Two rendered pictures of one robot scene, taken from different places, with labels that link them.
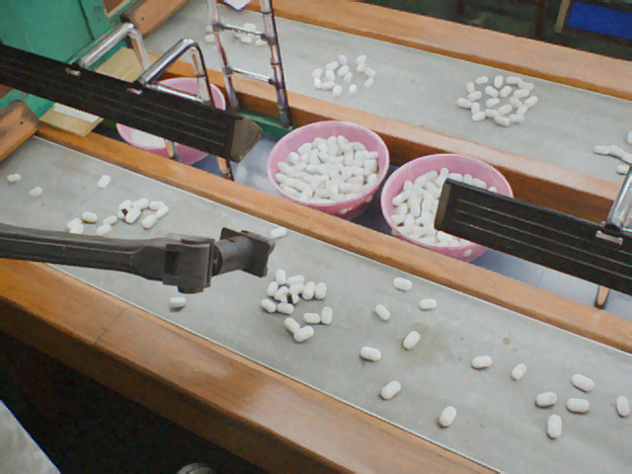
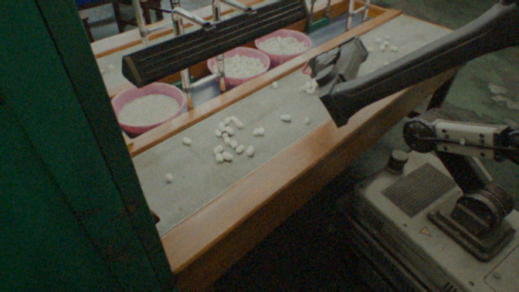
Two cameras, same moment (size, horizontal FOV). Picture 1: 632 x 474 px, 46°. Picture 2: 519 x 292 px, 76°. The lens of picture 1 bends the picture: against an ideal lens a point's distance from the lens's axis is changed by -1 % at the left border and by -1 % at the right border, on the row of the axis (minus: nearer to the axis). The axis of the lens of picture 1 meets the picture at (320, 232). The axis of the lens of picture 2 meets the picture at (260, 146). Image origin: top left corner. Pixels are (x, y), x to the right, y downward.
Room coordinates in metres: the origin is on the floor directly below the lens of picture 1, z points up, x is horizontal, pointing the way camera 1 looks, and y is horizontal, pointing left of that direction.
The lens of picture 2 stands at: (0.93, 1.22, 1.47)
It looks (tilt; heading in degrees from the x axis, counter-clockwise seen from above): 43 degrees down; 279
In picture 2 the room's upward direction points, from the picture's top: 1 degrees clockwise
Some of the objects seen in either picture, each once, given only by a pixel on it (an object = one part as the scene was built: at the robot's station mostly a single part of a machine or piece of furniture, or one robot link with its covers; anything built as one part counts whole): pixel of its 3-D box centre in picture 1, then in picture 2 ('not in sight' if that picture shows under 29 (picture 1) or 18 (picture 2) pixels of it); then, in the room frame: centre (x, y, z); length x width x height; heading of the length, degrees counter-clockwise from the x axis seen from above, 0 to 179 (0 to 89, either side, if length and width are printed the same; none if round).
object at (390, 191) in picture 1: (445, 213); (283, 50); (1.06, -0.26, 0.72); 0.27 x 0.27 x 0.10
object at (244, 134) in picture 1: (110, 91); (228, 31); (1.16, 0.34, 1.08); 0.62 x 0.08 x 0.07; 54
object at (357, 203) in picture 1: (329, 176); (239, 71); (1.23, -0.04, 0.72); 0.27 x 0.27 x 0.10
